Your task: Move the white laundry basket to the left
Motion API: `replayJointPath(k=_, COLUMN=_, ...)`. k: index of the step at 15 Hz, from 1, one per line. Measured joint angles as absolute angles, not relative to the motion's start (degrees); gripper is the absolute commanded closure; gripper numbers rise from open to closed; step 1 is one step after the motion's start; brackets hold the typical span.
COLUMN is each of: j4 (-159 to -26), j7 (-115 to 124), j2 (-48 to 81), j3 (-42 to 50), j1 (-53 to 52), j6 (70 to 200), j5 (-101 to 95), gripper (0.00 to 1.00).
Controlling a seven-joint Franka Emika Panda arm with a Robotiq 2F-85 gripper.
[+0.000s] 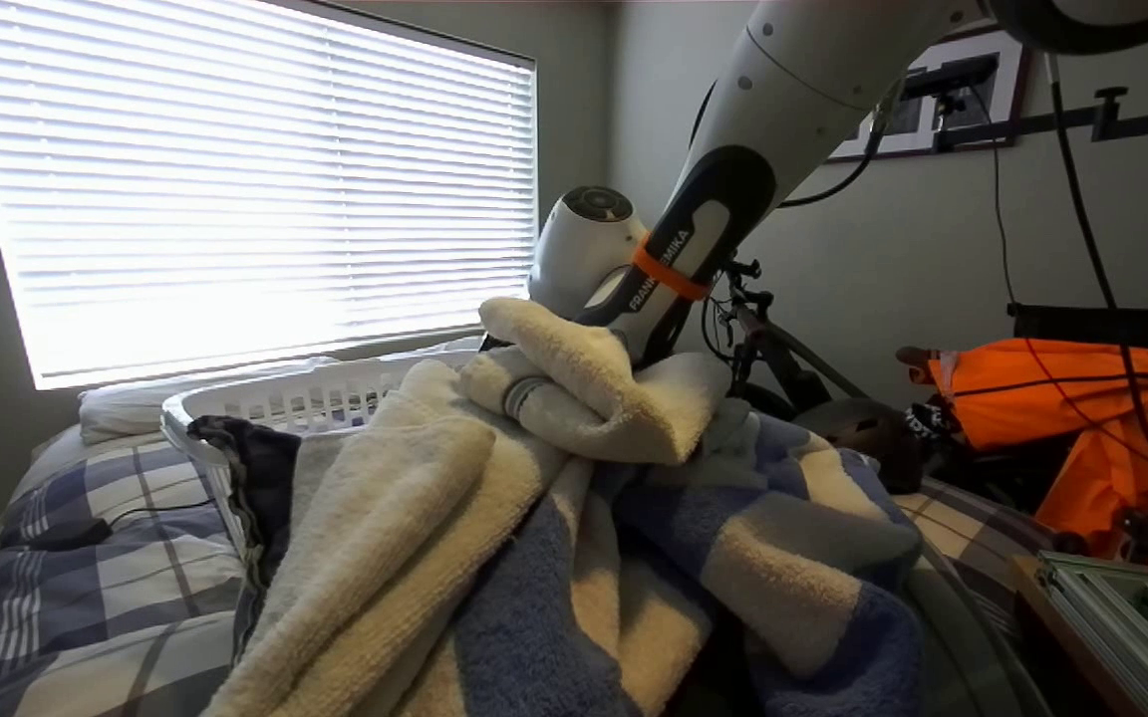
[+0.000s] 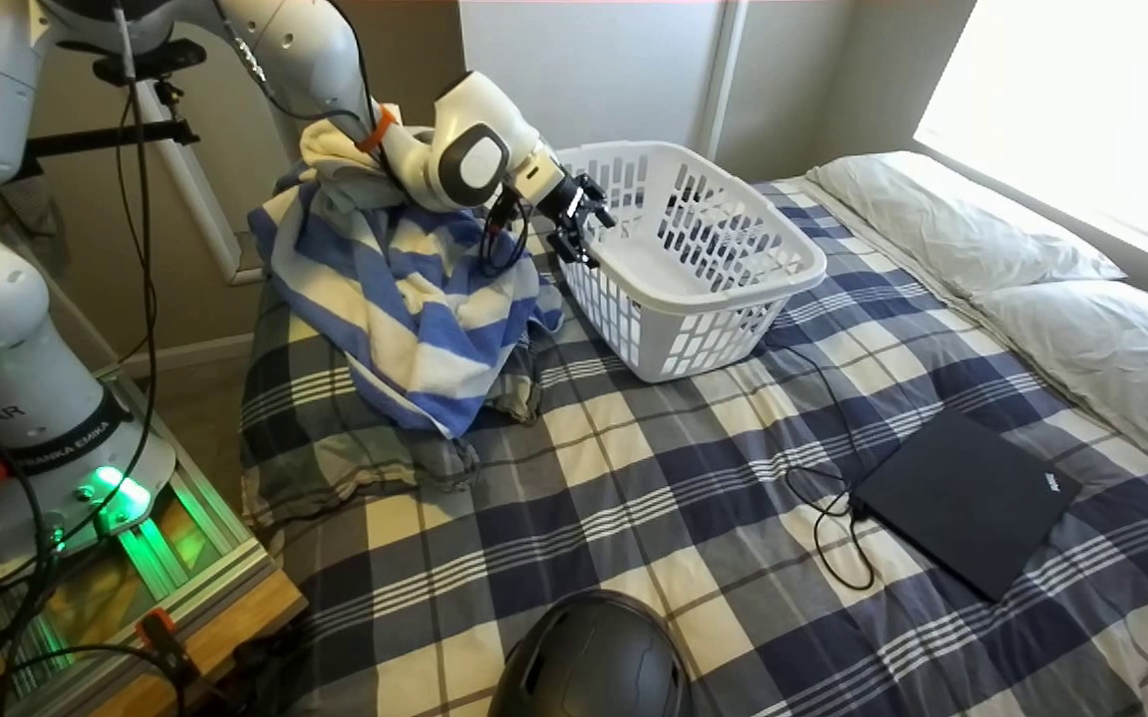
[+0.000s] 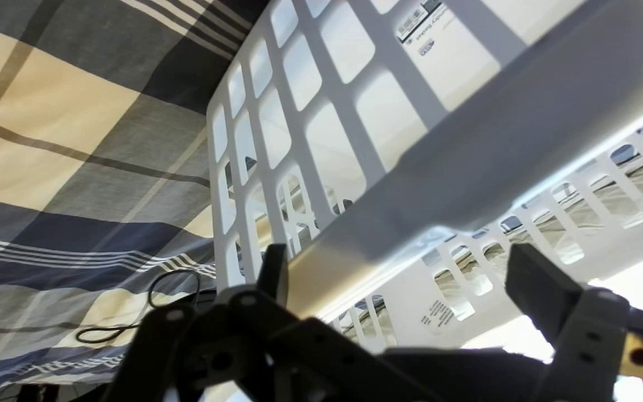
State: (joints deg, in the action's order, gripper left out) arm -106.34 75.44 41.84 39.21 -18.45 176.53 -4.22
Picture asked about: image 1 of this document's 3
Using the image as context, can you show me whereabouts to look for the white window blinds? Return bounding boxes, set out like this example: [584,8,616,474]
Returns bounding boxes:
[0,0,536,391]

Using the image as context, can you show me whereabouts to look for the blue cream striped towel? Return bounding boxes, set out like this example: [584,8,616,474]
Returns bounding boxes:
[206,300,928,717]

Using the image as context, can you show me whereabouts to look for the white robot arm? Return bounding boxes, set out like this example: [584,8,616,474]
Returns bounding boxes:
[530,0,1148,363]

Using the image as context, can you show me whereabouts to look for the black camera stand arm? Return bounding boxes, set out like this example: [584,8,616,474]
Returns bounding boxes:
[934,88,1148,150]

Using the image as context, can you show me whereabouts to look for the upper white pillow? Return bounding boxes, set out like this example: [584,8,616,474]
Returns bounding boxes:
[78,383,171,441]

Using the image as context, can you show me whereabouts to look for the white plastic laundry basket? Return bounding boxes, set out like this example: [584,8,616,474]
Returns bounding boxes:
[156,345,470,454]

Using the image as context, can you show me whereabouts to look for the black bicycle helmet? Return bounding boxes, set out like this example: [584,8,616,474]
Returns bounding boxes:
[797,400,919,494]

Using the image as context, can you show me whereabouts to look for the black garment under towel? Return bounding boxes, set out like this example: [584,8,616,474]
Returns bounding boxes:
[186,413,299,651]

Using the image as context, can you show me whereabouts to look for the blue plaid bed cover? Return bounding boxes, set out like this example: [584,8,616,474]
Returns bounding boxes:
[0,430,1052,717]

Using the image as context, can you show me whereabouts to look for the orange bag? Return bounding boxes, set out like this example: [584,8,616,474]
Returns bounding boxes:
[898,340,1148,559]

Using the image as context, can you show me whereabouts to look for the framed wall picture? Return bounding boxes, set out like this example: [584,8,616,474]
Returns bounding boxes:
[833,28,1024,165]

